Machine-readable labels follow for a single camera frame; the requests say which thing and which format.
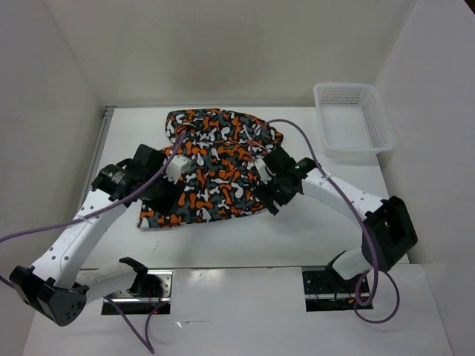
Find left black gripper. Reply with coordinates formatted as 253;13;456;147
142;169;187;217

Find camouflage orange black shorts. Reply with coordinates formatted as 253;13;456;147
137;108;284;229

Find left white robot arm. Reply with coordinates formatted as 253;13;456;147
9;145;191;326

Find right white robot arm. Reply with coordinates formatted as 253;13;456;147
255;147;418;291

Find white plastic basket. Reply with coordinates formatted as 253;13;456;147
313;82;395;162

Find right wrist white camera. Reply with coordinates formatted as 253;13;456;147
255;158;274;182

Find wrist white camera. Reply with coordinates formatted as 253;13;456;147
165;155;192;184
255;158;274;182

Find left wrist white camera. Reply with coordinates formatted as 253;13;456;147
165;155;192;184

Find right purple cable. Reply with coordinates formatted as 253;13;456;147
253;118;400;325

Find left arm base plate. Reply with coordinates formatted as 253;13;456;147
110;269;174;315

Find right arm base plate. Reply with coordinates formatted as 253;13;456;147
301;266;373;312

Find aluminium table edge rail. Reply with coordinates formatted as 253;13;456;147
59;105;117;270

